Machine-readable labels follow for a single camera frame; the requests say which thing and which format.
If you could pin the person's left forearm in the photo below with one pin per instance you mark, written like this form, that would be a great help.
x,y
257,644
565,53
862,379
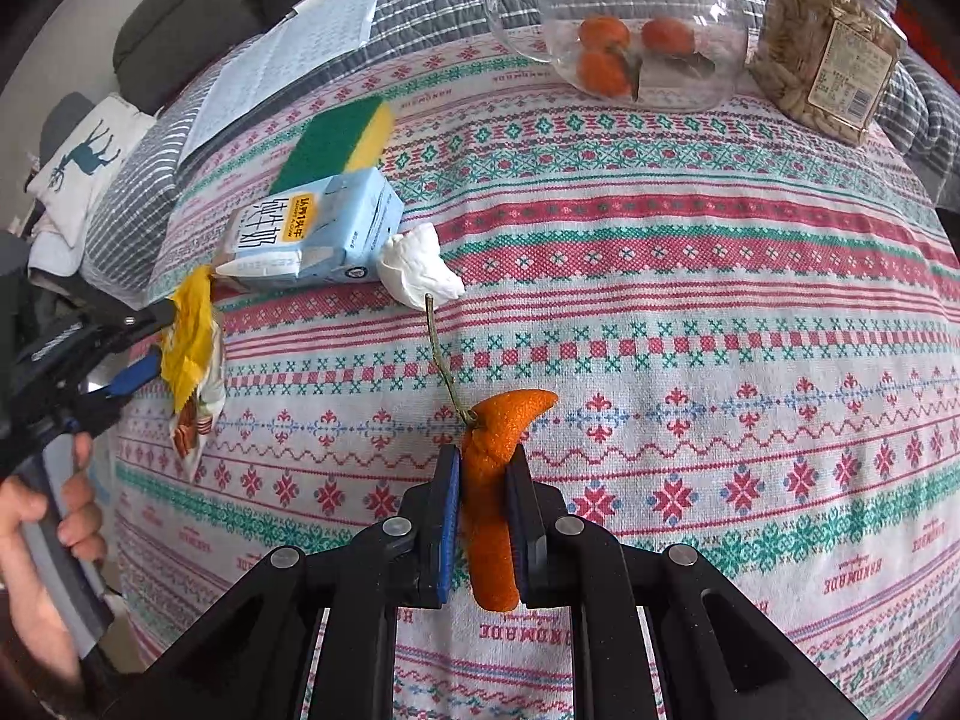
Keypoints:
x,y
30,690

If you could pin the orange tangerine peel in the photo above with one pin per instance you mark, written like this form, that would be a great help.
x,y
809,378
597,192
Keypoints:
x,y
487,465

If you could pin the red green patterned tablecloth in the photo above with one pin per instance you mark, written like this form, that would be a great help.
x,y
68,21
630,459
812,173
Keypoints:
x,y
675,315

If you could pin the dark grey sofa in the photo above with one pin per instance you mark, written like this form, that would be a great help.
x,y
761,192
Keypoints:
x,y
195,22

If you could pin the white red wrapper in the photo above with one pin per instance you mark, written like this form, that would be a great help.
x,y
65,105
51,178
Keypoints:
x,y
199,431

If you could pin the crumpled white tissue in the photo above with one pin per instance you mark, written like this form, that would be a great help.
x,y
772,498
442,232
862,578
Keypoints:
x,y
416,270

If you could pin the person's left hand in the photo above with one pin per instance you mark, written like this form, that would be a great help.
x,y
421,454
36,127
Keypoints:
x,y
22,577

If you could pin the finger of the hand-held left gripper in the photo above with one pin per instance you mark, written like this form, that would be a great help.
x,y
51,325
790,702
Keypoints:
x,y
135,322
135,376

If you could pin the light blue milk carton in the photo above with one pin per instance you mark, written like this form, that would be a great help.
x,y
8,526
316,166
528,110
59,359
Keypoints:
x,y
315,232

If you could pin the green yellow sponge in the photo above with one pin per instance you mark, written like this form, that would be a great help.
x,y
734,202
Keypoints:
x,y
330,142

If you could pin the grey striped quilt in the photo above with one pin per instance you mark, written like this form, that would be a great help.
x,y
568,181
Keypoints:
x,y
135,187

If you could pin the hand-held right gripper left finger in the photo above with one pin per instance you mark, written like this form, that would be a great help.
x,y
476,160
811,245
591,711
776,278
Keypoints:
x,y
448,521

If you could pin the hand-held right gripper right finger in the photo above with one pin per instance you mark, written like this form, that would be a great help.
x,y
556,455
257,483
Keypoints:
x,y
519,529

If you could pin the yellow wrapper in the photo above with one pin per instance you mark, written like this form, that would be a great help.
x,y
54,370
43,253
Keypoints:
x,y
187,352

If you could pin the white throw cloth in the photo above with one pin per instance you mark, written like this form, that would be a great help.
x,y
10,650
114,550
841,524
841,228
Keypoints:
x,y
52,249

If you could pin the tangerine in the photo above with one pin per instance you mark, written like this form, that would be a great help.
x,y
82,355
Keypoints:
x,y
604,73
604,33
667,35

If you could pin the printed paper sheet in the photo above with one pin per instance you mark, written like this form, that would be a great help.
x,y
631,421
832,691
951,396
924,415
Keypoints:
x,y
285,60

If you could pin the clear jar of seeds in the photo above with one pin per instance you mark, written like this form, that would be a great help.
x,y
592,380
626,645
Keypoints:
x,y
795,30

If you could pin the white deer print pillow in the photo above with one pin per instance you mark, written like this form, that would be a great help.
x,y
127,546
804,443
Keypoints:
x,y
75,191

